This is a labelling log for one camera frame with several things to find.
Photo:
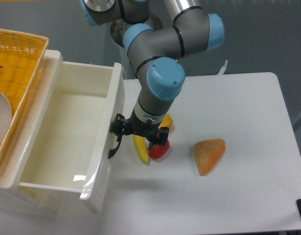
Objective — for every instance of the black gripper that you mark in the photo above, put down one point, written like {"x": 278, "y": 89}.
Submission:
{"x": 134, "y": 126}

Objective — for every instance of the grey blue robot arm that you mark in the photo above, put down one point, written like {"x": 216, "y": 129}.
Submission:
{"x": 153, "y": 55}

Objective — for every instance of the yellow banana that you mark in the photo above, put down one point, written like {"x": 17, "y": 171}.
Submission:
{"x": 141, "y": 149}

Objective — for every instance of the white plate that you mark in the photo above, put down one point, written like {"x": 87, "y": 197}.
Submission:
{"x": 5, "y": 116}

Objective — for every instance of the white drawer cabinet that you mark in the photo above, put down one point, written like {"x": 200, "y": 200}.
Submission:
{"x": 13, "y": 195}

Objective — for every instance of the yellow bell pepper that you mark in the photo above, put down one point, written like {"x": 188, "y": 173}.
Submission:
{"x": 167, "y": 121}

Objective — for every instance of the red bell pepper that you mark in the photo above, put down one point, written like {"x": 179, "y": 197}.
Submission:
{"x": 157, "y": 151}

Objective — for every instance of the yellow woven basket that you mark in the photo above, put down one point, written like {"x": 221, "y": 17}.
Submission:
{"x": 20, "y": 57}

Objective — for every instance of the white table clamp bracket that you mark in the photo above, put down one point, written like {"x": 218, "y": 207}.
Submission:
{"x": 223, "y": 68}

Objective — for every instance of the black top drawer handle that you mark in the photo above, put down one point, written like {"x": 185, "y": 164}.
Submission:
{"x": 113, "y": 151}

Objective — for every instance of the orange triangular bread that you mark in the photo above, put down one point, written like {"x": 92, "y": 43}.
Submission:
{"x": 207, "y": 153}

